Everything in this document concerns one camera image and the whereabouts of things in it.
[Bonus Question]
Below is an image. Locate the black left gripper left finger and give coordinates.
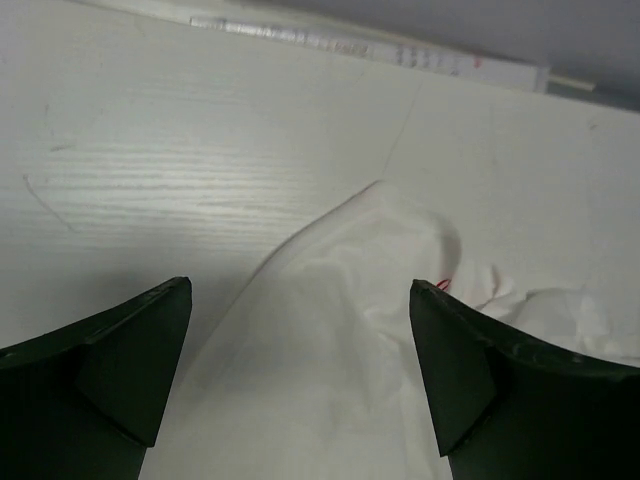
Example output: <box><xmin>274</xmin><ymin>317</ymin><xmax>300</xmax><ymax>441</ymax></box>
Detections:
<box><xmin>1</xmin><ymin>277</ymin><xmax>192</xmax><ymax>479</ymax></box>

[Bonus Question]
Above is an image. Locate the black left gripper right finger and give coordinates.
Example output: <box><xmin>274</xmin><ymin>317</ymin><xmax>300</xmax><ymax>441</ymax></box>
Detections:
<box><xmin>409</xmin><ymin>280</ymin><xmax>639</xmax><ymax>479</ymax></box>

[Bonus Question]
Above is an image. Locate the white red print t shirt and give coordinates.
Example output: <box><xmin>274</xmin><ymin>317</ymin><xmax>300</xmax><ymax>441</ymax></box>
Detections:
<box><xmin>141</xmin><ymin>182</ymin><xmax>639</xmax><ymax>479</ymax></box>

